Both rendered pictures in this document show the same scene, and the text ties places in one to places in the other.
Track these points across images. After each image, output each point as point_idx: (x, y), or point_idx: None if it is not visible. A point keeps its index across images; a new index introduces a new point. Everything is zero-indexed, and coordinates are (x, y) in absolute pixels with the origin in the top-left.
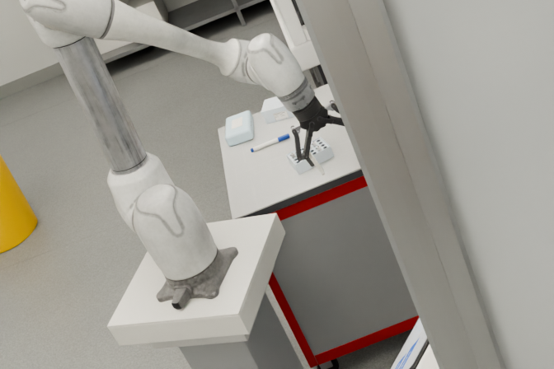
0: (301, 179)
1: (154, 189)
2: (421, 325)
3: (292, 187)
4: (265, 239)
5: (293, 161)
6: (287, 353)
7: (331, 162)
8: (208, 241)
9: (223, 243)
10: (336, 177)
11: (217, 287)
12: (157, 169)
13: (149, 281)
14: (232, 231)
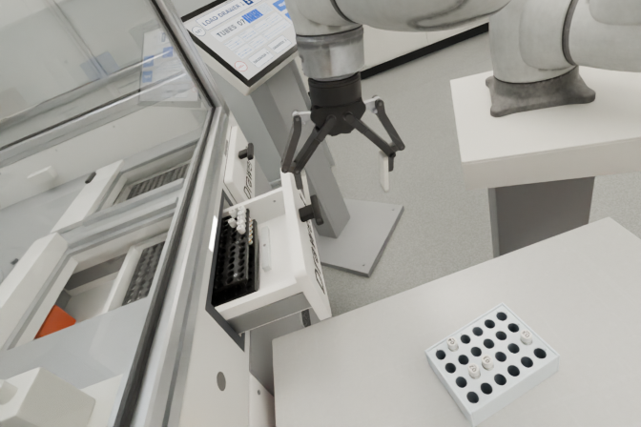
0: (490, 301)
1: None
2: (276, 21)
3: (503, 280)
4: (458, 132)
5: (520, 323)
6: (495, 227)
7: (429, 339)
8: (490, 52)
9: (529, 121)
10: (408, 290)
11: (486, 81)
12: None
13: (620, 72)
14: (526, 134)
